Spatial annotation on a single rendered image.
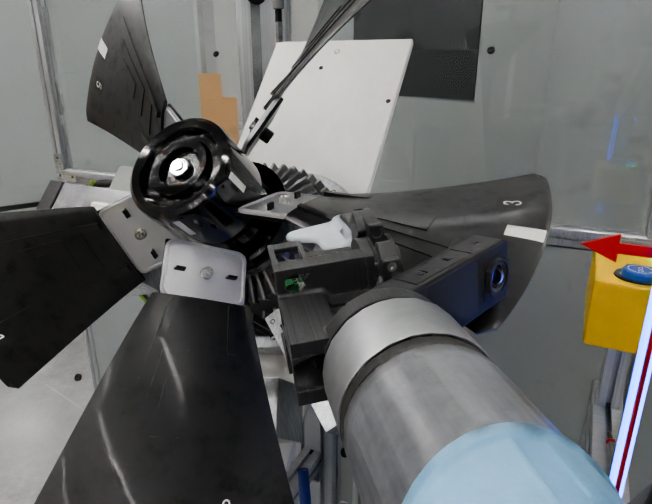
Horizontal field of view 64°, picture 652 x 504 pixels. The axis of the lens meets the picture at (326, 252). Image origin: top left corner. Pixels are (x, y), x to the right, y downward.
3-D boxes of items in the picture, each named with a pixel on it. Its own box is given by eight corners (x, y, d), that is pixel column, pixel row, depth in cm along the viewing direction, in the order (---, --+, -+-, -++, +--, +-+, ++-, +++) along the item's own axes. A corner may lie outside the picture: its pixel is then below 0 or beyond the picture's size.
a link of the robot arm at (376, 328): (502, 317, 22) (500, 470, 25) (456, 278, 27) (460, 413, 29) (329, 351, 21) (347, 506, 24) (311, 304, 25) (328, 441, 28)
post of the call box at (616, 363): (596, 394, 78) (611, 319, 74) (619, 399, 77) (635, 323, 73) (596, 405, 76) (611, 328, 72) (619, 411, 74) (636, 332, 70)
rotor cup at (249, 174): (192, 179, 70) (127, 122, 59) (292, 158, 65) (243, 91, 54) (181, 282, 64) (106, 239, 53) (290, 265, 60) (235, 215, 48)
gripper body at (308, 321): (265, 238, 36) (285, 311, 25) (385, 219, 37) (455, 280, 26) (280, 335, 39) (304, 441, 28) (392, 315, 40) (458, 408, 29)
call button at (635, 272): (619, 273, 68) (621, 260, 68) (654, 278, 66) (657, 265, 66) (620, 283, 65) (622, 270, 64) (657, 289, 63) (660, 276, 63)
